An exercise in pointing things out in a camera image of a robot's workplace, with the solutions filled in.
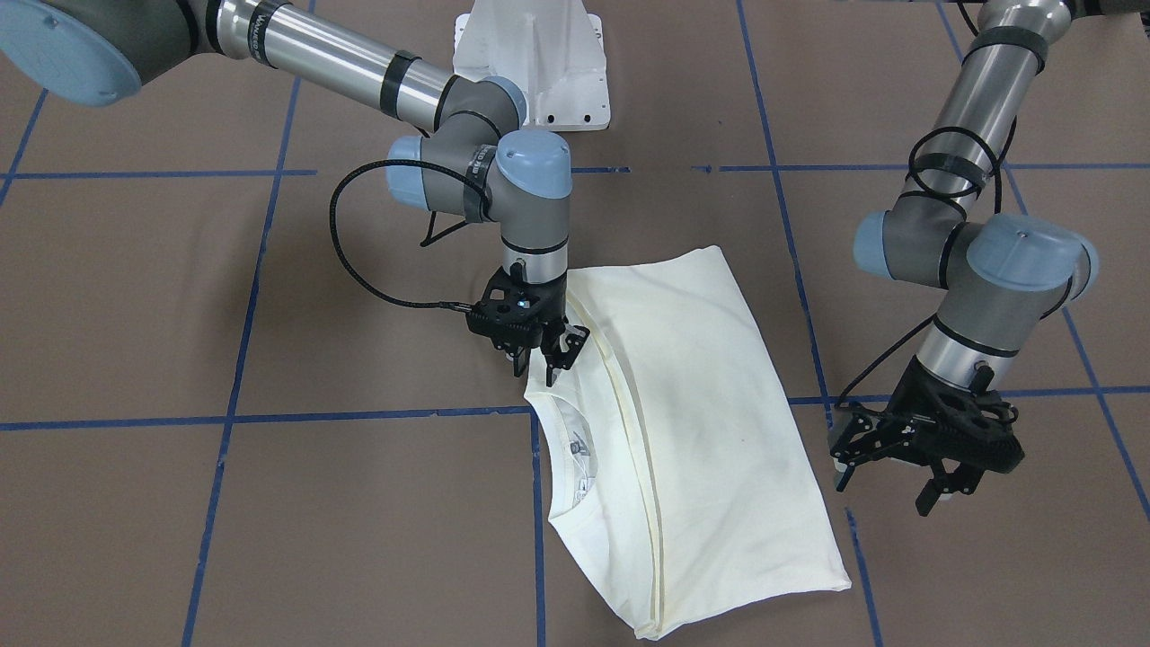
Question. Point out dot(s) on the cream long-sleeve cat shirt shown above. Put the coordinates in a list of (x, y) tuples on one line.
[(680, 485)]

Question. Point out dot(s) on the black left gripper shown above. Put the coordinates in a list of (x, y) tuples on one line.
[(900, 429)]

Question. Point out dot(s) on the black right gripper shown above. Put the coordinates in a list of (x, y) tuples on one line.
[(556, 316)]

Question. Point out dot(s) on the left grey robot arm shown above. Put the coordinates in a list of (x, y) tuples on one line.
[(1000, 277)]

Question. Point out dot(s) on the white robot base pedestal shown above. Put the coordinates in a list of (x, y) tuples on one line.
[(552, 50)]

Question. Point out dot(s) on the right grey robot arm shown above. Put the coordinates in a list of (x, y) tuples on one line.
[(472, 157)]

